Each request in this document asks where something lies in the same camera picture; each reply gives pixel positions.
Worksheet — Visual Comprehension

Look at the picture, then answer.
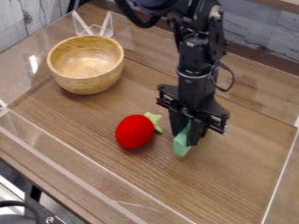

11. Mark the brown wooden bowl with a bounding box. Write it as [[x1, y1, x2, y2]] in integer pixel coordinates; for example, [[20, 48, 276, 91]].
[[46, 35, 124, 95]]

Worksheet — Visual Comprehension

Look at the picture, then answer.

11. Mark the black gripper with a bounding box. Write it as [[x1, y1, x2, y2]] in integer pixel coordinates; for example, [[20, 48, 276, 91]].
[[156, 84, 229, 146]]

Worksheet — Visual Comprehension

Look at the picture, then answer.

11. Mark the black device with logo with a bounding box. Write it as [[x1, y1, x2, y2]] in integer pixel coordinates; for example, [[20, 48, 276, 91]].
[[24, 197, 66, 224]]

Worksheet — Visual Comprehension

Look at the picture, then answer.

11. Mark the green rectangular block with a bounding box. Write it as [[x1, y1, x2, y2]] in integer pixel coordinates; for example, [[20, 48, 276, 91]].
[[172, 124, 190, 157]]

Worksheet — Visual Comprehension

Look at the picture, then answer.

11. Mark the black table leg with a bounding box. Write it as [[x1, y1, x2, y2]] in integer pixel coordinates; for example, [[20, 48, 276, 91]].
[[29, 185, 42, 201]]

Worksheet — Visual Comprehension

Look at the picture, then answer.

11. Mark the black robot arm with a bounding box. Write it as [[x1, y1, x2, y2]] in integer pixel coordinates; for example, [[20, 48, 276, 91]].
[[114, 0, 229, 147]]

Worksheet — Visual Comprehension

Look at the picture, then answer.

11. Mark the black cable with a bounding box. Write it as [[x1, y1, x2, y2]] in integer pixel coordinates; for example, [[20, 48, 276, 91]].
[[0, 199, 38, 224]]

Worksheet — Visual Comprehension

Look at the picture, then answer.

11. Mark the red plush strawberry toy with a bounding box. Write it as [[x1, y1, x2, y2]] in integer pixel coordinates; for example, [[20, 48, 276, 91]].
[[114, 112, 162, 150]]

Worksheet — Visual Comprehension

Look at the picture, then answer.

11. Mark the clear acrylic tray enclosure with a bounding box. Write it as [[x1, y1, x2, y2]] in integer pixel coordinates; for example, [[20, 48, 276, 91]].
[[0, 16, 299, 224]]

